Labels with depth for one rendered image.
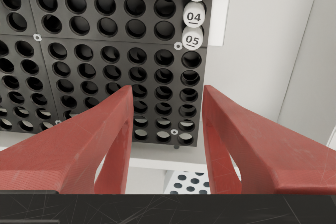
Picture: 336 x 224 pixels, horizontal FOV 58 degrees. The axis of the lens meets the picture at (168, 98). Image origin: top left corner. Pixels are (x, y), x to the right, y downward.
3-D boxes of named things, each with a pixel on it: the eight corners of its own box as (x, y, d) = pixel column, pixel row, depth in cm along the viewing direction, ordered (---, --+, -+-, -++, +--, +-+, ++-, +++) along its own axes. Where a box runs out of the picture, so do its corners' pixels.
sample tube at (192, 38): (199, 24, 22) (198, 53, 18) (183, 19, 22) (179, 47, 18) (205, 7, 21) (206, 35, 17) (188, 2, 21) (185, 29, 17)
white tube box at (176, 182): (261, 163, 44) (265, 184, 41) (237, 196, 49) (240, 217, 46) (181, 140, 43) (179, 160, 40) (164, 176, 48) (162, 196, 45)
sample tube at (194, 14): (202, 3, 21) (203, 30, 17) (185, 1, 21) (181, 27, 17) (206, -15, 20) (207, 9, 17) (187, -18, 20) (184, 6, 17)
